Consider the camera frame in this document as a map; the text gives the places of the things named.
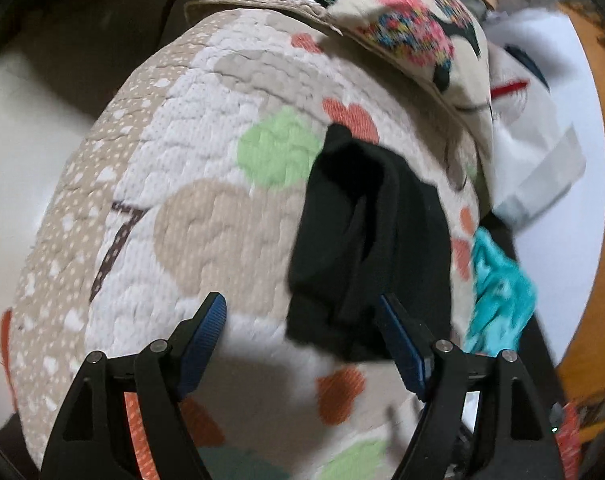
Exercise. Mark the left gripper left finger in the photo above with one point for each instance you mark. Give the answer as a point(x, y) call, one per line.
point(91, 437)

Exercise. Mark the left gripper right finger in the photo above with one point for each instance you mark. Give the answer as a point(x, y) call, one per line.
point(512, 437)

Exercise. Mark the black pants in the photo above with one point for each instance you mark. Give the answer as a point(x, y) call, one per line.
point(369, 227)

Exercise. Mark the teal unicorn blanket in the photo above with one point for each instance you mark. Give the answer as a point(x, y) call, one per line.
point(505, 299)

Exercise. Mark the patchwork heart quilt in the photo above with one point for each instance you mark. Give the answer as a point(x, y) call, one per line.
point(192, 181)

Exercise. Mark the white tote bag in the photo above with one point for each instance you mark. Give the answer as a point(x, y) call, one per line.
point(539, 77)

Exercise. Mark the embroidered cream pillow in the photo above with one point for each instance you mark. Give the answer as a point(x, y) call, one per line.
point(438, 43)

